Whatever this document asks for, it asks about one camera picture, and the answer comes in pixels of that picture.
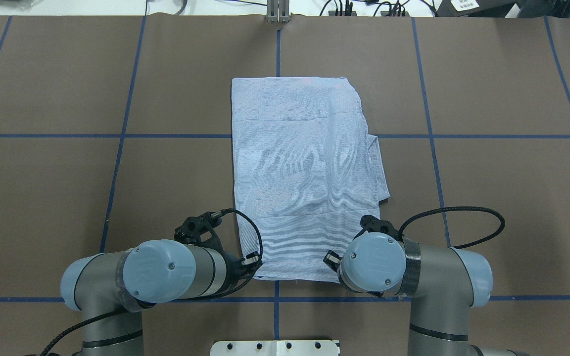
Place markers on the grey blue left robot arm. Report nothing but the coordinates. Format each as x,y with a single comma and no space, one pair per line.
111,290

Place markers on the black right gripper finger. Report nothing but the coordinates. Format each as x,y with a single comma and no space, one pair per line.
332,260

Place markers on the black power strip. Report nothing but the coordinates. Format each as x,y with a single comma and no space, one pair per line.
393,12

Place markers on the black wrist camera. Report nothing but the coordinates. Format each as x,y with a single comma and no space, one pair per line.
200,231
370,224

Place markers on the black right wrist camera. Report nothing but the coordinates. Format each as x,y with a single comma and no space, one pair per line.
370,224

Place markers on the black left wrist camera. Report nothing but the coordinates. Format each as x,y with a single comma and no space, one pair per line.
200,231

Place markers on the grey aluminium frame post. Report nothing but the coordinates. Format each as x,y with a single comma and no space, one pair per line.
277,11

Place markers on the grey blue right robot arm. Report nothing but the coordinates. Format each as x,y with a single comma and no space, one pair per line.
443,285

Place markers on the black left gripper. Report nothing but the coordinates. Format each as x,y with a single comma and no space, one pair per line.
233,265

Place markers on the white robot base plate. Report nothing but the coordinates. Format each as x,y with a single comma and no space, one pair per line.
276,348

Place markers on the light blue striped shirt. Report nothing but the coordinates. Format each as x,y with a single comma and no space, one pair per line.
306,169

